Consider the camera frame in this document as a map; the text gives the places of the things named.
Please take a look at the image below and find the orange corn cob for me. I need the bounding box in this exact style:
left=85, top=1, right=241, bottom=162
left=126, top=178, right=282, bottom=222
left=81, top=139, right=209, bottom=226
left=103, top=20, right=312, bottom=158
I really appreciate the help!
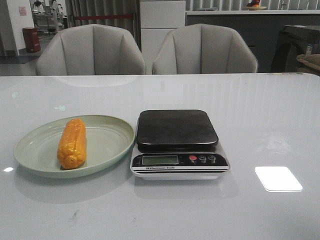
left=57, top=118, right=87, bottom=170

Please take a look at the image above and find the black and silver kitchen scale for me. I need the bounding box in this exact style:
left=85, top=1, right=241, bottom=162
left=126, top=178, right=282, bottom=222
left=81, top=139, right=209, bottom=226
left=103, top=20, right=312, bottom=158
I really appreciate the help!
left=130, top=109, right=231, bottom=180

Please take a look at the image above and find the right grey upholstered chair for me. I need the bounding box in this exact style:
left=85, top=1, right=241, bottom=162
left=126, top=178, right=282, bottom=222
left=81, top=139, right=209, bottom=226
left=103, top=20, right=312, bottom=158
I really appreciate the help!
left=152, top=23, right=258, bottom=75

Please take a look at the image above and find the grey upholstered chair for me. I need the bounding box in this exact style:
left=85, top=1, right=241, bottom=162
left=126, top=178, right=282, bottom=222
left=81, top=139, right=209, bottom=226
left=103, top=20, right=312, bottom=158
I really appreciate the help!
left=152, top=23, right=258, bottom=75
left=35, top=24, right=146, bottom=76

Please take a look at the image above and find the left grey upholstered chair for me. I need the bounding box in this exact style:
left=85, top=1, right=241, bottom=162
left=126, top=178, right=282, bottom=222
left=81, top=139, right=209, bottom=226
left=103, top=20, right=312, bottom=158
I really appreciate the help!
left=35, top=24, right=146, bottom=76

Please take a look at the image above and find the white cabinet with drawers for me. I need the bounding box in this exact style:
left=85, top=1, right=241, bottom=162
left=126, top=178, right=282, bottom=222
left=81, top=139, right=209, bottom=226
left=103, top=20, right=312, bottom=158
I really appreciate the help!
left=139, top=0, right=186, bottom=75

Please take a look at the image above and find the red barrier belt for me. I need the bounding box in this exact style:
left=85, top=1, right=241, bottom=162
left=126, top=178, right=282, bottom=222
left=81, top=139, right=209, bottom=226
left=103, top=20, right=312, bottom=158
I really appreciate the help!
left=73, top=13, right=134, bottom=21

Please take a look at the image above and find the pale green round plate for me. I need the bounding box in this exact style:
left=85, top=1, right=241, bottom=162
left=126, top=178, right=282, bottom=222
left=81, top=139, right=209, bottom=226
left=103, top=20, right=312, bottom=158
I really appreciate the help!
left=13, top=115, right=135, bottom=179

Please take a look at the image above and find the dark grey counter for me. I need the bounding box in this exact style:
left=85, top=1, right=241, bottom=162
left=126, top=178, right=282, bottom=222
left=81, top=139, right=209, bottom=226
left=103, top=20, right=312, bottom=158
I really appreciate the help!
left=186, top=10, right=320, bottom=73

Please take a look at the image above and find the fruit plate on counter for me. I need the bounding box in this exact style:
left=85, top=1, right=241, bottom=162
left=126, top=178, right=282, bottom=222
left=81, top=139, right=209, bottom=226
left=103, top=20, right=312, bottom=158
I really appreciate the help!
left=244, top=0, right=267, bottom=11

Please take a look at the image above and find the red trash bin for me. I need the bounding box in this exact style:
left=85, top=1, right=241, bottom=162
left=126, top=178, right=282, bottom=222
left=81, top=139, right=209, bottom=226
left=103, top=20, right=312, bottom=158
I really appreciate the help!
left=22, top=27, right=41, bottom=53

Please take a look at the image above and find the beige cushion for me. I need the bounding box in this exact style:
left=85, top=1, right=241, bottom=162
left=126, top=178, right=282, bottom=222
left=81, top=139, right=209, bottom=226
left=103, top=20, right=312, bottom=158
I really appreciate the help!
left=296, top=54, right=320, bottom=76

